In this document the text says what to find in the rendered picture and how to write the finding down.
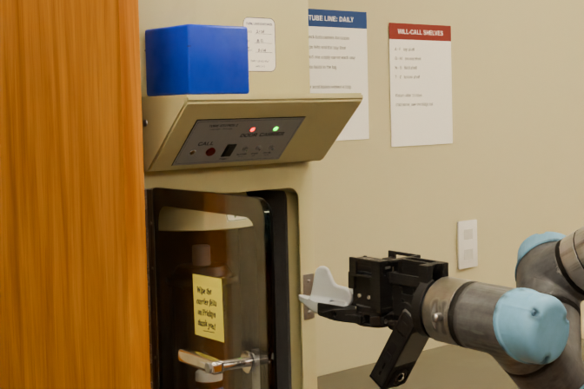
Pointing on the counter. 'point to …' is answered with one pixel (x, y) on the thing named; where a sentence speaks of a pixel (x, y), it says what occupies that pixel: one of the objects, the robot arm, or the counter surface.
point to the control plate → (199, 135)
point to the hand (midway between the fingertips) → (322, 300)
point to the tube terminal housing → (159, 6)
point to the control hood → (318, 102)
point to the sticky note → (208, 307)
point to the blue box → (196, 60)
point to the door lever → (215, 361)
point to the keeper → (308, 294)
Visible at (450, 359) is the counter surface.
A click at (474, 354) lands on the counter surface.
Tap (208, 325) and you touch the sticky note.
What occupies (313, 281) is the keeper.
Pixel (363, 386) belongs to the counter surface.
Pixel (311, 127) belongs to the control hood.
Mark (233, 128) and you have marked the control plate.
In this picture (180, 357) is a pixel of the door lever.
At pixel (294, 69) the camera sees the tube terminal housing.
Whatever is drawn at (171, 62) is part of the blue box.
